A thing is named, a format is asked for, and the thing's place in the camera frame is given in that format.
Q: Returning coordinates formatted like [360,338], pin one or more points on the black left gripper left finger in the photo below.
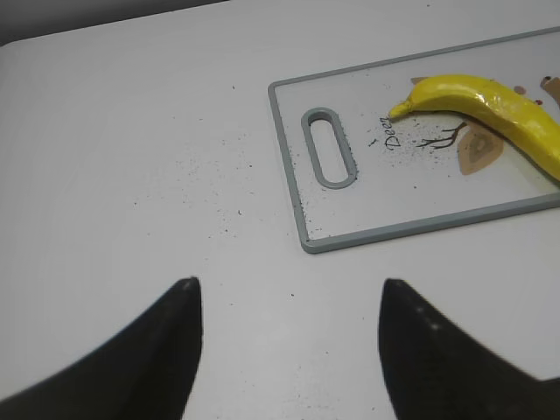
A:
[146,371]

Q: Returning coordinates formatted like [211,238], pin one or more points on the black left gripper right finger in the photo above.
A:
[433,369]

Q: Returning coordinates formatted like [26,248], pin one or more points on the yellow plastic banana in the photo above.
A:
[523,122]

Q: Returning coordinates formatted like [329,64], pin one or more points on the white grey-rimmed cutting board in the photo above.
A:
[355,177]

